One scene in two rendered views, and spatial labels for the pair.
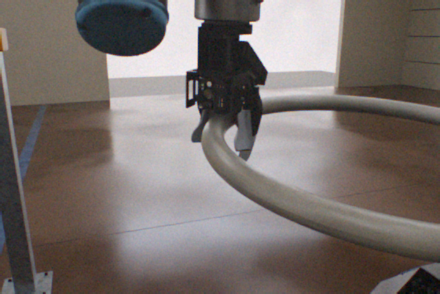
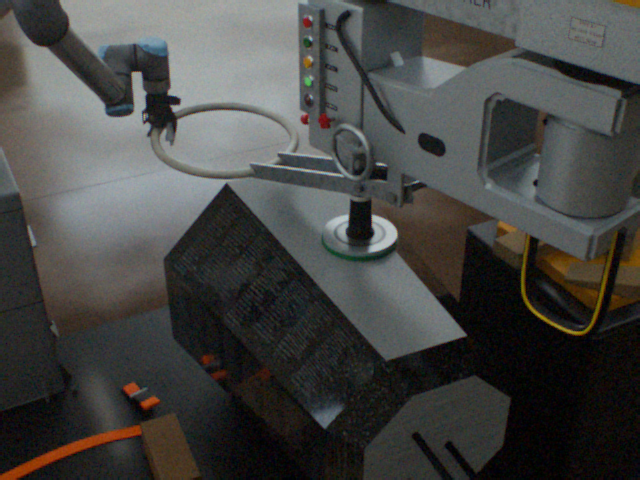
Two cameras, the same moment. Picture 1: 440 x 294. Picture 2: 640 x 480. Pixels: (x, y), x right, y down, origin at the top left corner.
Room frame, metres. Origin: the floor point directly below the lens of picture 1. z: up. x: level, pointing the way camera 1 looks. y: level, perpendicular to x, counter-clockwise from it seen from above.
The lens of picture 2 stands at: (-2.01, -0.23, 2.09)
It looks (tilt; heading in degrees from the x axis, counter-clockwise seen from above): 33 degrees down; 353
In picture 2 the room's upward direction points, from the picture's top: straight up
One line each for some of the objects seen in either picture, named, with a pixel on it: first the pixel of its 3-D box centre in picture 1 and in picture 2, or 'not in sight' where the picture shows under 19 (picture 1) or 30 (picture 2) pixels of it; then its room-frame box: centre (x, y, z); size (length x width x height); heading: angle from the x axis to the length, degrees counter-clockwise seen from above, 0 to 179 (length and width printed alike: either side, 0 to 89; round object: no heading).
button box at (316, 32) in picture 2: not in sight; (312, 60); (-0.05, -0.45, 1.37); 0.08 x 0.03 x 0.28; 34
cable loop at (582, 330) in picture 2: not in sight; (565, 272); (-0.59, -0.96, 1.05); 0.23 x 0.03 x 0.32; 34
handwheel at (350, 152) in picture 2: not in sight; (361, 149); (-0.21, -0.56, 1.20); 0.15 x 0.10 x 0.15; 34
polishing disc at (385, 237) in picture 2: not in sight; (359, 234); (-0.04, -0.59, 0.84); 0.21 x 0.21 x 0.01
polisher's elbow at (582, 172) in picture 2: not in sight; (588, 155); (-0.59, -0.96, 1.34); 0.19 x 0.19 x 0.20
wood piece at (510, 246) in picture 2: not in sight; (529, 243); (-0.09, -1.08, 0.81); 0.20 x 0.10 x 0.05; 117
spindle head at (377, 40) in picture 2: not in sight; (386, 85); (-0.11, -0.63, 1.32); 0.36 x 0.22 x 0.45; 34
